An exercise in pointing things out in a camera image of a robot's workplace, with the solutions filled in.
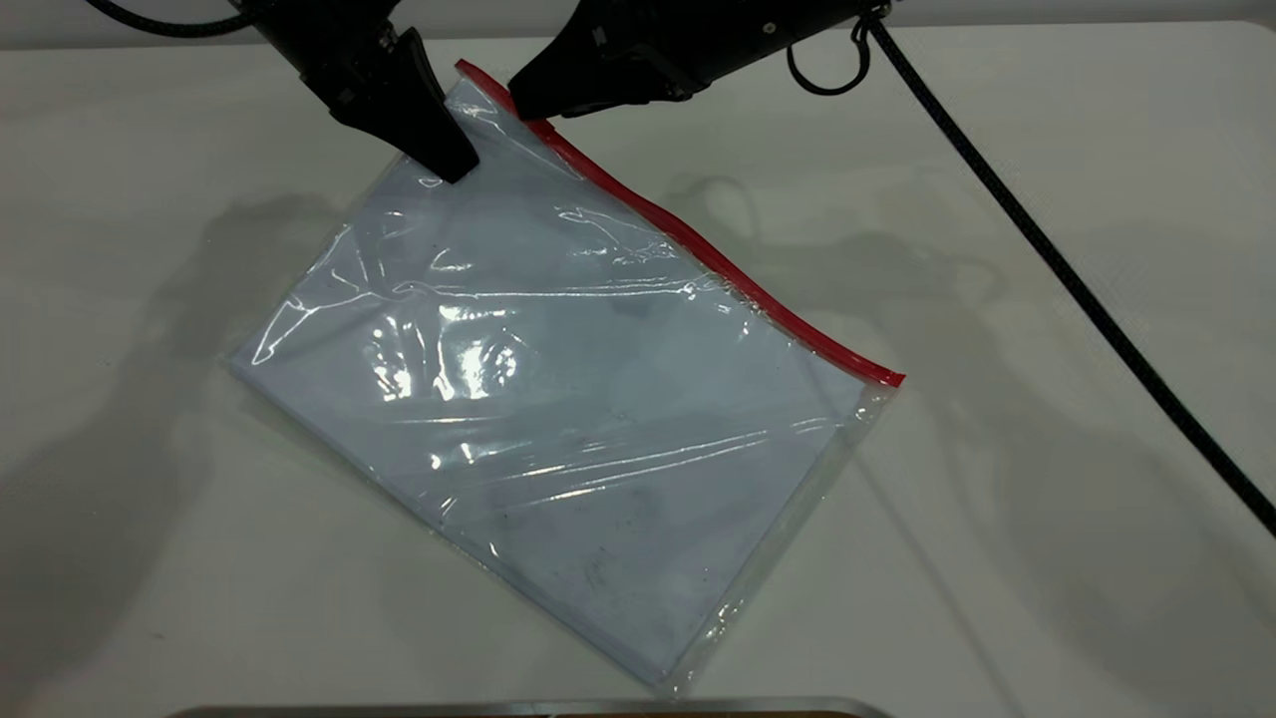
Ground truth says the thick black braided cable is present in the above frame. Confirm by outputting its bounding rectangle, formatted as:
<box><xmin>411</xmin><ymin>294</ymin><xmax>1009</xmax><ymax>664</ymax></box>
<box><xmin>865</xmin><ymin>18</ymin><xmax>1276</xmax><ymax>539</ymax></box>

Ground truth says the silver metal bar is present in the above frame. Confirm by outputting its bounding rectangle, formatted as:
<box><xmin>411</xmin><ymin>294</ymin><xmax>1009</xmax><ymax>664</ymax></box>
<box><xmin>164</xmin><ymin>696</ymin><xmax>893</xmax><ymax>718</ymax></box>

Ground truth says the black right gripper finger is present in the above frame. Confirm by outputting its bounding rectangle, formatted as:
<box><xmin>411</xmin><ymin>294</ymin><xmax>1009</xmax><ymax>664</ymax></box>
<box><xmin>507</xmin><ymin>34</ymin><xmax>651</xmax><ymax>122</ymax></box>
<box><xmin>561</xmin><ymin>84</ymin><xmax>698</xmax><ymax>119</ymax></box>

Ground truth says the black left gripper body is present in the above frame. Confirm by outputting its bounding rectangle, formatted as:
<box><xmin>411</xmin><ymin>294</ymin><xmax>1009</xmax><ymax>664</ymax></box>
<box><xmin>254</xmin><ymin>0</ymin><xmax>402</xmax><ymax>101</ymax></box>

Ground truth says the black curved cable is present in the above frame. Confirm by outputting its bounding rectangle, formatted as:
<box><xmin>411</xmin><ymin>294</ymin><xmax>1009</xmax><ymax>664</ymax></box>
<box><xmin>85</xmin><ymin>0</ymin><xmax>255</xmax><ymax>39</ymax></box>

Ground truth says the transparent zip bag red edge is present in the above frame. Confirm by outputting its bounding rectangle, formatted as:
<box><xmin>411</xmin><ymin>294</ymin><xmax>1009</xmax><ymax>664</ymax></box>
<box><xmin>227</xmin><ymin>58</ymin><xmax>906</xmax><ymax>697</ymax></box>

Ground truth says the thin black looped cable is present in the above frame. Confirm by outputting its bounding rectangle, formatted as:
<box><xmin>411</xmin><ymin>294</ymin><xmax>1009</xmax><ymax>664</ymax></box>
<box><xmin>786</xmin><ymin>8</ymin><xmax>891</xmax><ymax>99</ymax></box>

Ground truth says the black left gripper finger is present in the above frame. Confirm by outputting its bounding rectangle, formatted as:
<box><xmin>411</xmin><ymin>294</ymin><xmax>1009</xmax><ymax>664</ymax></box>
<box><xmin>334</xmin><ymin>38</ymin><xmax>481</xmax><ymax>186</ymax></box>

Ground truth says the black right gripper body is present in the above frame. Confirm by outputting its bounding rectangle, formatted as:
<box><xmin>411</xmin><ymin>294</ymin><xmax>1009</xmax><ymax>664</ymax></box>
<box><xmin>566</xmin><ymin>0</ymin><xmax>860</xmax><ymax>98</ymax></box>

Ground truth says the white paper stack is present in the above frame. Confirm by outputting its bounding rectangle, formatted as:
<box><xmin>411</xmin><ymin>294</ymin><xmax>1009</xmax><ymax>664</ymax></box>
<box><xmin>231</xmin><ymin>150</ymin><xmax>870</xmax><ymax>681</ymax></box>

